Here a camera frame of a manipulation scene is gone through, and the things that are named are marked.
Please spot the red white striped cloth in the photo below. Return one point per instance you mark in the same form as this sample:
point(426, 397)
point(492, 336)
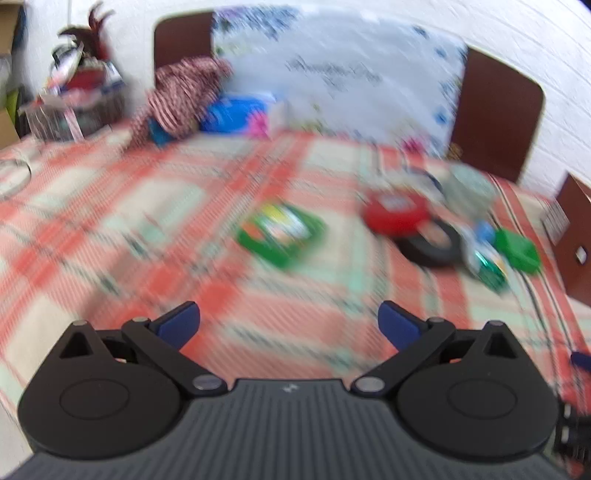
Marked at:
point(178, 99)

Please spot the red plaid blanket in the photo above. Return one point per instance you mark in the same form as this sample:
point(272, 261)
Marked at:
point(152, 230)

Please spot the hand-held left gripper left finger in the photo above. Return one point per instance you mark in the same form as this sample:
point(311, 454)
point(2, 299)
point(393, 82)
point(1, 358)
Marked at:
point(179, 324)

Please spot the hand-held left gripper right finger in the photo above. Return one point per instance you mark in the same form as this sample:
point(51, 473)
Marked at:
point(398, 324)

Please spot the green snack packet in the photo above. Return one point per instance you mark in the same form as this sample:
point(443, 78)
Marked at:
point(280, 233)

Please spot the black tape roll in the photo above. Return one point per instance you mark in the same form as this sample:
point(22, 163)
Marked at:
point(431, 244)

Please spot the green white small bottle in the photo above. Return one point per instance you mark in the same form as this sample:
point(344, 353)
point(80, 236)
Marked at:
point(485, 258)

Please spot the blue plastic packet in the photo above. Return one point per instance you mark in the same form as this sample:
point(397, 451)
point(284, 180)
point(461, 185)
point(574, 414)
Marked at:
point(235, 113)

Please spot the clear round container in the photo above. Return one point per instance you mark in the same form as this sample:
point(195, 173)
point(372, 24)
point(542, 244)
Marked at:
point(471, 190)

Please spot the brown box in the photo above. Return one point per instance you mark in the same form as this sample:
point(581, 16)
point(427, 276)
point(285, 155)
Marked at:
point(572, 240)

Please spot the basket of mixed decorations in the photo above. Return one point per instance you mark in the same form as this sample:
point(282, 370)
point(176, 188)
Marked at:
point(78, 92)

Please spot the green plastic object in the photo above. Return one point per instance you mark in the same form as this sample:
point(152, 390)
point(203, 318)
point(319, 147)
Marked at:
point(518, 250)

